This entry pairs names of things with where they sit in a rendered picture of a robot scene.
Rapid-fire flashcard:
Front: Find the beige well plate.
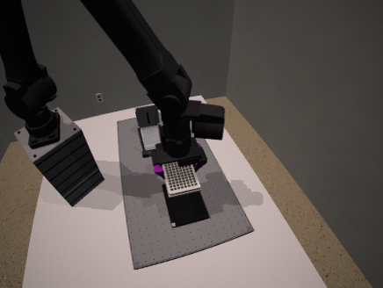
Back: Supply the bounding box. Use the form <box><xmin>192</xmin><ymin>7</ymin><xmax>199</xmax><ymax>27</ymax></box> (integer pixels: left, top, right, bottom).
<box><xmin>162</xmin><ymin>162</ymin><xmax>201</xmax><ymax>198</ymax></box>

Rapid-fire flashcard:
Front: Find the white well plate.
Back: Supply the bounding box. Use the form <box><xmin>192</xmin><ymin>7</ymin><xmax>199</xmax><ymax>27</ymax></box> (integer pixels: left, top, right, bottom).
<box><xmin>141</xmin><ymin>126</ymin><xmax>160</xmax><ymax>150</ymax></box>

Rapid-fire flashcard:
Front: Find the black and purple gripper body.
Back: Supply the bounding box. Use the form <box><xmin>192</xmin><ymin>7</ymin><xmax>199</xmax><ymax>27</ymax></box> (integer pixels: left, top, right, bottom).
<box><xmin>151</xmin><ymin>135</ymin><xmax>207</xmax><ymax>167</ymax></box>

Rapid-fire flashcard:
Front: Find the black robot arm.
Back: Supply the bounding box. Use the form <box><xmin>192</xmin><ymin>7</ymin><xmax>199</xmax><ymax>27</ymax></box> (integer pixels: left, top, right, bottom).
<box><xmin>0</xmin><ymin>0</ymin><xmax>225</xmax><ymax>152</ymax></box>

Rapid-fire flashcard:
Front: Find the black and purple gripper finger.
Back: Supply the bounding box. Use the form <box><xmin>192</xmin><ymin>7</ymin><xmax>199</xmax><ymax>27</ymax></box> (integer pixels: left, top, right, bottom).
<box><xmin>193</xmin><ymin>161</ymin><xmax>207</xmax><ymax>173</ymax></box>
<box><xmin>153</xmin><ymin>164</ymin><xmax>165</xmax><ymax>179</ymax></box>

